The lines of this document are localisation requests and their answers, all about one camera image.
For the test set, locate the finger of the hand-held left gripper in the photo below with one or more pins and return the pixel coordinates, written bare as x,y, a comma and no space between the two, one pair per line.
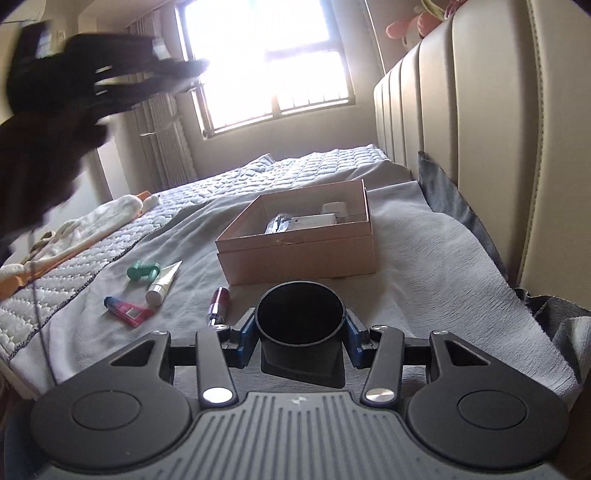
175,71

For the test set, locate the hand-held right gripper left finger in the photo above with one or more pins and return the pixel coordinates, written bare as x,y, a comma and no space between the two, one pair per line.
247,341

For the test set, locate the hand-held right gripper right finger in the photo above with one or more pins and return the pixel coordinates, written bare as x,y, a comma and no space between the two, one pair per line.
354,341

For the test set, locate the dark red bottle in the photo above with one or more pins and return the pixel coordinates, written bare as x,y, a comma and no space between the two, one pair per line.
220,301

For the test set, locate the black cup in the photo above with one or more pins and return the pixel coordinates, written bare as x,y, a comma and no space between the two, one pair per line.
300,350

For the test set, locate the pink cardboard box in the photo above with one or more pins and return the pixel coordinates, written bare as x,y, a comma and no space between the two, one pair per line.
295,263

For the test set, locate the white cream tube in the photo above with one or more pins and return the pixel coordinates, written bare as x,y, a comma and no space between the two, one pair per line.
162,282

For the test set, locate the pink tube with blue cap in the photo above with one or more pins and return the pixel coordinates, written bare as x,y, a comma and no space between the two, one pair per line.
129,313

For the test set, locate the dark shiny packet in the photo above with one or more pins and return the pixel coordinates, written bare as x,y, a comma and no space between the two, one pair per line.
277,224

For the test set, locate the small white box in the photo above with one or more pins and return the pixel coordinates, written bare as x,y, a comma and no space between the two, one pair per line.
314,221

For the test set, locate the small green case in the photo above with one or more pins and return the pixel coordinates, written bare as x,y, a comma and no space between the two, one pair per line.
141,271

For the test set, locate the white charger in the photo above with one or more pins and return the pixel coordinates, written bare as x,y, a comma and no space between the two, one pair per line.
334,207

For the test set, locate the person's left forearm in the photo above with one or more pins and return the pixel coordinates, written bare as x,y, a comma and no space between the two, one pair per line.
37,161

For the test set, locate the pleated beige curtain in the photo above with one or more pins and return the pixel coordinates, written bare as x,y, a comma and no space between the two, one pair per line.
161,134

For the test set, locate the barred window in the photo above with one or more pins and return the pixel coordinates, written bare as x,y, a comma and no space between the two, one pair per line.
277,55

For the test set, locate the white rolled towel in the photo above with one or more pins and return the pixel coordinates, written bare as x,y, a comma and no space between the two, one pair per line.
101,217

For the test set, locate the white quilted mattress pad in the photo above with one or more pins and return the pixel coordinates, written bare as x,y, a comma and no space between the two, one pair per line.
314,161

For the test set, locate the dark grey cloth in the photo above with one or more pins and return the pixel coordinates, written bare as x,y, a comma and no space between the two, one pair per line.
443,198

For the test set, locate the pink plush toy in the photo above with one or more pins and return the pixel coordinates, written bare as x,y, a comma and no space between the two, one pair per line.
406,25

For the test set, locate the beige padded headboard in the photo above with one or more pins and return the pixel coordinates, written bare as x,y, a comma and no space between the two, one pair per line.
498,115

